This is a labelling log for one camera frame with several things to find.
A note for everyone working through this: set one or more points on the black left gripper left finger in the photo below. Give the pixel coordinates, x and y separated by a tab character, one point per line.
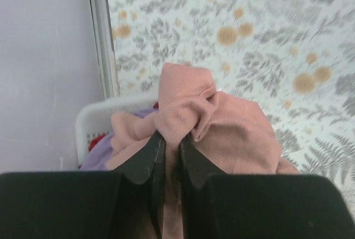
139	208

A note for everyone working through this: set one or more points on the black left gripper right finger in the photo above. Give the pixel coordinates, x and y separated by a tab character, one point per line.
197	209

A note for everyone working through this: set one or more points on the pink t-shirt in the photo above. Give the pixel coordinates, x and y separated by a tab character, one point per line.
231	132

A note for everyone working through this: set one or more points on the lavender t-shirt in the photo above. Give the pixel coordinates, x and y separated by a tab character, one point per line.
97	153

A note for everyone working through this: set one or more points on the white plastic laundry basket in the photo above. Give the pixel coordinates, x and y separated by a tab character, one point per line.
95	119

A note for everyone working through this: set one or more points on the floral tablecloth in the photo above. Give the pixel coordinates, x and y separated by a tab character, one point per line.
294	57

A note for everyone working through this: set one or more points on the aluminium table edge rail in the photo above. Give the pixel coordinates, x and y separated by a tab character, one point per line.
105	47

